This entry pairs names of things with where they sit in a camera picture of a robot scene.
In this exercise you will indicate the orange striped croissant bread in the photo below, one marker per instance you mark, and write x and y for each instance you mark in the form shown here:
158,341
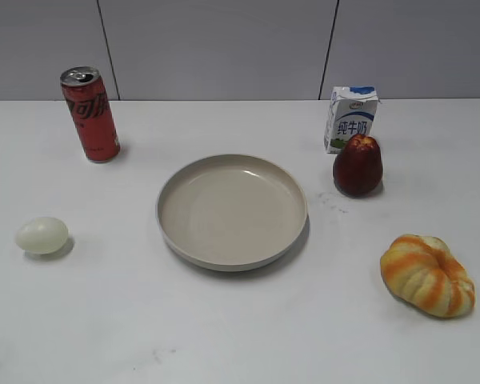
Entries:
421,271

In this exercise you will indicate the beige round plate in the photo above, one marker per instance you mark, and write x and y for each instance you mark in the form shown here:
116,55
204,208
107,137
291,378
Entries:
232,213

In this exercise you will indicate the dark red wax apple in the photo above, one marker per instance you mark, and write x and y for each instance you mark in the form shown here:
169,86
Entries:
358,169

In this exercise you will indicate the white blue milk carton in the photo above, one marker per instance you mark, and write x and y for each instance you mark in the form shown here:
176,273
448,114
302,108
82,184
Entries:
352,110

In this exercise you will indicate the red cola can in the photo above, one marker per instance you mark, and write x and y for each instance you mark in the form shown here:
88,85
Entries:
87,100

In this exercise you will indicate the white egg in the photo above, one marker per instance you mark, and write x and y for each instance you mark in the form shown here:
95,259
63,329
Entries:
42,235

